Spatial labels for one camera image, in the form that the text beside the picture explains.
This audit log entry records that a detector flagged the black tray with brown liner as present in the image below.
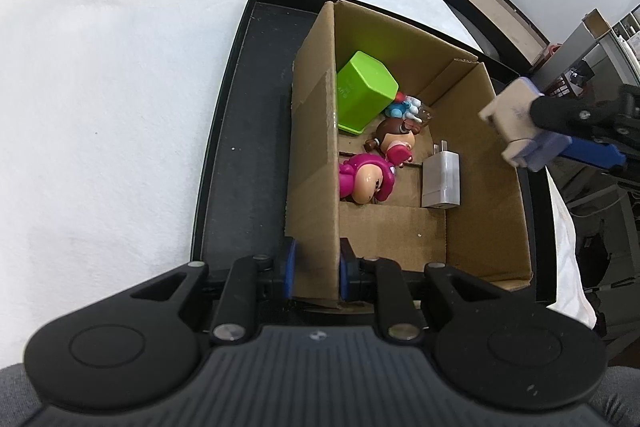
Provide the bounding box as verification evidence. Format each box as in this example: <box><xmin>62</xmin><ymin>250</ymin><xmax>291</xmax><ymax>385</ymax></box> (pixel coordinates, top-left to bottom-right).
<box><xmin>444</xmin><ymin>0</ymin><xmax>549</xmax><ymax>74</ymax></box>

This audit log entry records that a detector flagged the purple block toy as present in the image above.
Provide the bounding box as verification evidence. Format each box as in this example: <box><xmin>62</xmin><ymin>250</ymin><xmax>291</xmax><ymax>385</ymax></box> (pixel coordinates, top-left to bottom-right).
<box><xmin>478</xmin><ymin>77</ymin><xmax>573</xmax><ymax>172</ymax></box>

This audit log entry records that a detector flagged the black shallow tray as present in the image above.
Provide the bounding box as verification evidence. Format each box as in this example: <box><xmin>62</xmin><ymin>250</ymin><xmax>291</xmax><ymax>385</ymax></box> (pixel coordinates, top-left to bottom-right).
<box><xmin>192</xmin><ymin>0</ymin><xmax>556</xmax><ymax>308</ymax></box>

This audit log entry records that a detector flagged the red blue small figurine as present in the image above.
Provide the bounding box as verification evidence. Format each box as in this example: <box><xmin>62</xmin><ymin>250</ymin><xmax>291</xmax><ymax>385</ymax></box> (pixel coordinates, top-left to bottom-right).
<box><xmin>384</xmin><ymin>91</ymin><xmax>433</xmax><ymax>126</ymax></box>

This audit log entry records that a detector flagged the brown cardboard box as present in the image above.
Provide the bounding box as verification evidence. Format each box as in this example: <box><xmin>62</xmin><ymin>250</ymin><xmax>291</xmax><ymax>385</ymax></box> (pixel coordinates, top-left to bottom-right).
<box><xmin>285</xmin><ymin>0</ymin><xmax>533</xmax><ymax>306</ymax></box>

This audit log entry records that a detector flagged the brown monkey figurine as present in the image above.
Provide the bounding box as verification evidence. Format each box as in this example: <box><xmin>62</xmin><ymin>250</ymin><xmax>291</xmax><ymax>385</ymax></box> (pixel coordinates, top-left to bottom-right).
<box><xmin>363</xmin><ymin>118</ymin><xmax>422</xmax><ymax>168</ymax></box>

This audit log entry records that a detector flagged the green hexagonal container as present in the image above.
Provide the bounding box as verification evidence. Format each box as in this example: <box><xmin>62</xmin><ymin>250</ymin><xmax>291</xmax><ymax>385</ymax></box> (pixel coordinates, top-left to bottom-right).
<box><xmin>336</xmin><ymin>51</ymin><xmax>399</xmax><ymax>134</ymax></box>

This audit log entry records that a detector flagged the white wall charger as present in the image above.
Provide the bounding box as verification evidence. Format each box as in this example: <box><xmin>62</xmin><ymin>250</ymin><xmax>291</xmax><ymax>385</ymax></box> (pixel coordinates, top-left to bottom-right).
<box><xmin>421</xmin><ymin>140</ymin><xmax>461</xmax><ymax>209</ymax></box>

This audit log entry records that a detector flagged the grey desk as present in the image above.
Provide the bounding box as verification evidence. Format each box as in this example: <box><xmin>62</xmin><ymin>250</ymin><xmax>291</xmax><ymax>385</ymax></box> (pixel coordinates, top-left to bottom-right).
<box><xmin>532</xmin><ymin>9</ymin><xmax>639</xmax><ymax>92</ymax></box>

